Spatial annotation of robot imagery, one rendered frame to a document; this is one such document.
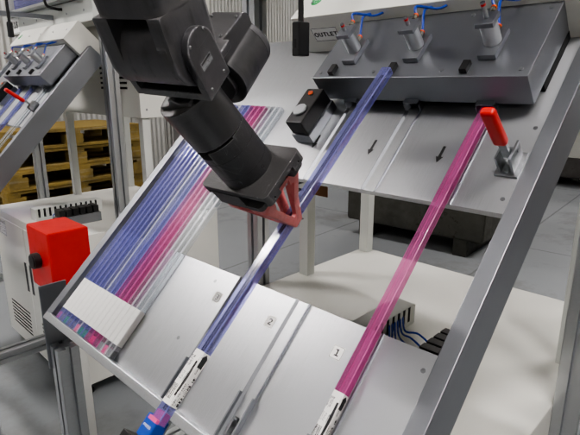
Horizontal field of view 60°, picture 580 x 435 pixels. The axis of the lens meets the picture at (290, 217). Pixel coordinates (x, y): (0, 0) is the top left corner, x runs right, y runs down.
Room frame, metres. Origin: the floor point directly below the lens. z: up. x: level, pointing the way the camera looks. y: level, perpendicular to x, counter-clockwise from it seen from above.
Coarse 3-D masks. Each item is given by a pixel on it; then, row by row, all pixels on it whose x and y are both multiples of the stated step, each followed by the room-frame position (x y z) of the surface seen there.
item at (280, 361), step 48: (192, 288) 0.70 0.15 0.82; (144, 336) 0.68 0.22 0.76; (192, 336) 0.63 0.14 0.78; (240, 336) 0.59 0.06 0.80; (288, 336) 0.56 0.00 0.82; (336, 336) 0.53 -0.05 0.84; (384, 336) 0.50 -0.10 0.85; (192, 384) 0.57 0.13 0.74; (240, 384) 0.54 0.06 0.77; (288, 384) 0.51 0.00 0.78; (336, 384) 0.48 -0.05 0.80; (384, 384) 0.46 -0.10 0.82; (240, 432) 0.49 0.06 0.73; (288, 432) 0.46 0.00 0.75; (336, 432) 0.44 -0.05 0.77; (384, 432) 0.42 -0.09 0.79
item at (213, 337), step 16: (384, 80) 0.68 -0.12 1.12; (368, 96) 0.66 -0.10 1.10; (352, 112) 0.65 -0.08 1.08; (352, 128) 0.63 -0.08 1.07; (336, 144) 0.62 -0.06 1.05; (336, 160) 0.61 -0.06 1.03; (320, 176) 0.59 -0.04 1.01; (304, 192) 0.58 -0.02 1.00; (304, 208) 0.57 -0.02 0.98; (272, 240) 0.54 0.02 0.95; (272, 256) 0.53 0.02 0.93; (256, 272) 0.51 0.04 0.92; (240, 288) 0.51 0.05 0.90; (240, 304) 0.50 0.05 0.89; (224, 320) 0.48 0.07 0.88; (208, 336) 0.48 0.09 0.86; (208, 352) 0.46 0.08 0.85; (160, 416) 0.42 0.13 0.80
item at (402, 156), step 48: (288, 48) 1.09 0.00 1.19; (576, 48) 0.69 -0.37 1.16; (288, 96) 0.96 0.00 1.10; (288, 144) 0.85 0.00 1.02; (384, 144) 0.73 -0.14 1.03; (432, 144) 0.69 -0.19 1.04; (480, 144) 0.64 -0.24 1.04; (528, 144) 0.61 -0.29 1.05; (384, 192) 0.66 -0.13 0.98; (432, 192) 0.62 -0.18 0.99; (480, 192) 0.59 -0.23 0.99
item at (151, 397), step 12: (48, 312) 0.80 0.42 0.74; (60, 324) 0.76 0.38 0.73; (72, 336) 0.72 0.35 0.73; (84, 348) 0.69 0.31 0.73; (96, 348) 0.69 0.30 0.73; (96, 360) 0.66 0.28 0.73; (108, 360) 0.64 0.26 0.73; (120, 372) 0.62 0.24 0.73; (132, 384) 0.59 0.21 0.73; (144, 384) 0.60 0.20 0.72; (144, 396) 0.57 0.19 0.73; (156, 396) 0.56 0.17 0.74; (156, 408) 0.54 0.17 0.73; (180, 420) 0.51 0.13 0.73; (192, 432) 0.49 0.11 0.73; (204, 432) 0.49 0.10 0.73
